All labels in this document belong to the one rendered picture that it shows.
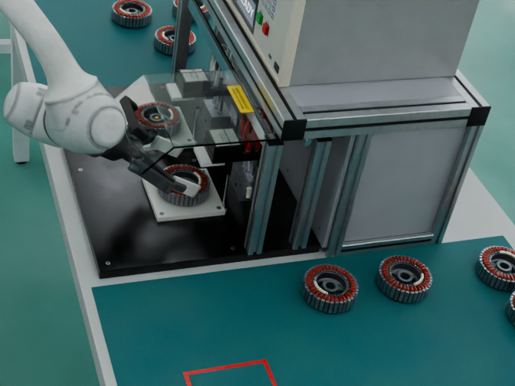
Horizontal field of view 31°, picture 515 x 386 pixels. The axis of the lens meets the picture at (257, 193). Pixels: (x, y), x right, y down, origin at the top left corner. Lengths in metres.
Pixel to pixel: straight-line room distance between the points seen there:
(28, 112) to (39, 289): 1.20
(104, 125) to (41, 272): 1.38
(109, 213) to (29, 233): 1.12
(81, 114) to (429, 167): 0.74
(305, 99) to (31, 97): 0.51
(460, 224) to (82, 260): 0.86
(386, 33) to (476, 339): 0.63
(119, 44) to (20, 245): 0.80
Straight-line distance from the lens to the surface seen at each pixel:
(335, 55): 1.80
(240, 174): 2.03
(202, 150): 1.99
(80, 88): 1.64
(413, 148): 1.89
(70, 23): 2.66
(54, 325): 2.79
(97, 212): 1.97
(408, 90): 1.87
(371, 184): 1.90
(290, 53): 1.75
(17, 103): 1.77
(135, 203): 2.00
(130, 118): 1.75
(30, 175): 3.30
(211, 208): 1.99
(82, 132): 1.62
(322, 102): 1.77
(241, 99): 1.83
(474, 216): 2.22
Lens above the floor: 2.06
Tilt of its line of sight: 38 degrees down
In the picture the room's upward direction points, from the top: 11 degrees clockwise
